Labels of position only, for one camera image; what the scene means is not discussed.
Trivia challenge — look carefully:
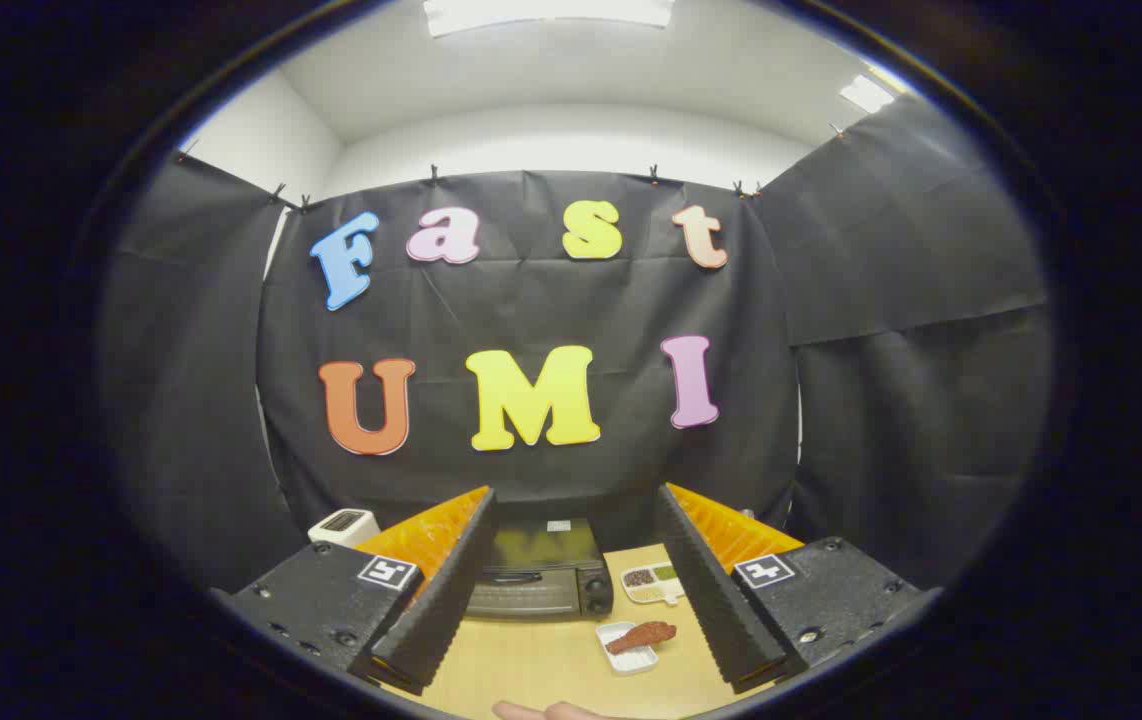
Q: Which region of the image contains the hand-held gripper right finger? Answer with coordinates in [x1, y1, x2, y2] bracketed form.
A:
[653, 483, 932, 695]

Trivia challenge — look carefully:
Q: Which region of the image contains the reddish brown meat piece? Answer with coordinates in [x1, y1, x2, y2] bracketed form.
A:
[606, 621, 678, 656]

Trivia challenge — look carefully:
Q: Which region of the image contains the black backdrop cloth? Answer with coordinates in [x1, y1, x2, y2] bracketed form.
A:
[96, 95, 1052, 591]

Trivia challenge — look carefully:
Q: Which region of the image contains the small ceiling light panel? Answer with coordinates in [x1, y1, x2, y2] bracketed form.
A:
[839, 74, 897, 114]

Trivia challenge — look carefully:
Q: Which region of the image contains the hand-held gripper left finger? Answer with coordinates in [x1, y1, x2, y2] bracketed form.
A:
[221, 486, 499, 698]

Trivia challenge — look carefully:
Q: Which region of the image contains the white rectangular tray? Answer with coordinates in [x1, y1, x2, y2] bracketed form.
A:
[595, 621, 660, 675]

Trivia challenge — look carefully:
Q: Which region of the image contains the white bread toaster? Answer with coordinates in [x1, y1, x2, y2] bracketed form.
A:
[308, 508, 381, 549]

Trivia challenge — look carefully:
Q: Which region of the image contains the white divided dish with beans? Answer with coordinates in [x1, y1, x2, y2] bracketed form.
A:
[620, 563, 685, 608]

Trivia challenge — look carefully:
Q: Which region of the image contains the black toaster oven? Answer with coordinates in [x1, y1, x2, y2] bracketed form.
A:
[466, 517, 615, 619]

